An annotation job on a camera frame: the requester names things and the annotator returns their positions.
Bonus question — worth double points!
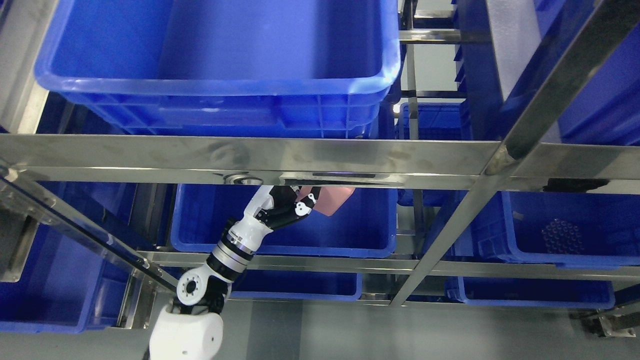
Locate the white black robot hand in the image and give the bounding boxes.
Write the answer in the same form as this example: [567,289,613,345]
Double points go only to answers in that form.
[226,186,321,255]

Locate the pink plastic storage box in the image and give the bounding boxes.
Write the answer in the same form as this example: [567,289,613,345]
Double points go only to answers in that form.
[294,186,355,217]

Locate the blue crate middle shelf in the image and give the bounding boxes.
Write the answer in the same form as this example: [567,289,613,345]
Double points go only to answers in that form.
[170,184,397,259]

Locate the large blue crate upper shelf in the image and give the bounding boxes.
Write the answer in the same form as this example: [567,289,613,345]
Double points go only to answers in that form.
[34,0,401,139]

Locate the blue crate right shelf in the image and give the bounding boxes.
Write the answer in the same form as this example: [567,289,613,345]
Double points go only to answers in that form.
[448,191,640,270]

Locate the blue crate bottom middle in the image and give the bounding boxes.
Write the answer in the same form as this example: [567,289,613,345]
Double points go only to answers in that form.
[231,269,363,302]

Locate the blue crate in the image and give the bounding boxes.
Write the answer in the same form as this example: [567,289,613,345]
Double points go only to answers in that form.
[0,182,138,335]
[231,269,363,302]
[445,276,616,309]

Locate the blue crate lower left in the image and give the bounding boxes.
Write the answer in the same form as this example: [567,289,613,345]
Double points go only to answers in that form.
[0,182,138,335]

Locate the blue crate bottom right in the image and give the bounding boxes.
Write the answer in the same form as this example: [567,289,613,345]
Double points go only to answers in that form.
[445,276,616,309]

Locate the dark round parts cluster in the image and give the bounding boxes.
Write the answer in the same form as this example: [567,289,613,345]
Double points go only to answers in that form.
[540,218,585,255]

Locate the stainless steel shelf frame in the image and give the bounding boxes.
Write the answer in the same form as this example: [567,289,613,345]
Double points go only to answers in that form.
[1,0,639,306]

